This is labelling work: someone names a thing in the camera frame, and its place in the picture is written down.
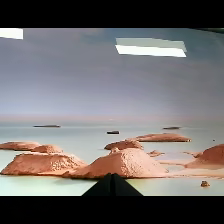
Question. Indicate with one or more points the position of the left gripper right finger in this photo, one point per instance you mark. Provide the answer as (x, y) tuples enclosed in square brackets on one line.
[(121, 188)]

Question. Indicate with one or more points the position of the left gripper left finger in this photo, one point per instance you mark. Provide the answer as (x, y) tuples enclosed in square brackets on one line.
[(102, 188)]

